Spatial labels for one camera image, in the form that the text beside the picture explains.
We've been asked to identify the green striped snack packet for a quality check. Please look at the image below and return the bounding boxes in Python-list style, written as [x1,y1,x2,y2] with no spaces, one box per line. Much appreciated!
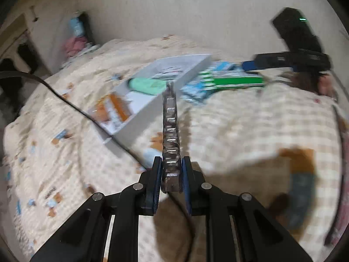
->
[199,71,265,89]

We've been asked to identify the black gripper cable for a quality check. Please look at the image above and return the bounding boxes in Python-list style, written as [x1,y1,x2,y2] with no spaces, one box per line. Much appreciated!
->
[0,71,195,262]

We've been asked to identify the blue tissue pack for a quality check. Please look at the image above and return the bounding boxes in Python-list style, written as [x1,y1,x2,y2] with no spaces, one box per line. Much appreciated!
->
[68,16,85,37]

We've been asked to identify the blue striped snack packet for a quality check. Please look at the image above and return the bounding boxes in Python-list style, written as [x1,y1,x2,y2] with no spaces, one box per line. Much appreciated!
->
[180,83,216,106]
[207,60,240,73]

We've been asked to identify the mint green packet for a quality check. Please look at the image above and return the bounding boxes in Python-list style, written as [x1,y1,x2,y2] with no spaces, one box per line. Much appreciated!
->
[128,78,167,96]

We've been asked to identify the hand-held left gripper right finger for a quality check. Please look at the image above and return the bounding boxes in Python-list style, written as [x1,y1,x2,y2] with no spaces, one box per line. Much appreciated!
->
[181,156,314,262]

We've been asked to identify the person's right hand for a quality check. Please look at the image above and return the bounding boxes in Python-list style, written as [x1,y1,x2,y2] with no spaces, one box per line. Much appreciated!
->
[313,72,340,100]

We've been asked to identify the white cardboard box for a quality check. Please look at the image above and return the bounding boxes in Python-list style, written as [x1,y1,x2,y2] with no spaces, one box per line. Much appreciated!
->
[87,54,213,145]

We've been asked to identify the pink towel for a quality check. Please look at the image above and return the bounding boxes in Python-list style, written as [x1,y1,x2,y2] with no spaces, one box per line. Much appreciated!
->
[63,37,88,58]

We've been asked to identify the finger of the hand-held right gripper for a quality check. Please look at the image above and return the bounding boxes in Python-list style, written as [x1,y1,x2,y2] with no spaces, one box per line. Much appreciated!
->
[241,52,293,71]

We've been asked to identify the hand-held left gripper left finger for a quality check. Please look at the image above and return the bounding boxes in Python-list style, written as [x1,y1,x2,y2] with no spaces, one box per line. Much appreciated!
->
[29,156,163,262]

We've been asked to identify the orange snack packet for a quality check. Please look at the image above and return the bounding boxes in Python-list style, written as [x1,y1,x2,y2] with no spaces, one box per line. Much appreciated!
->
[93,94,134,135]

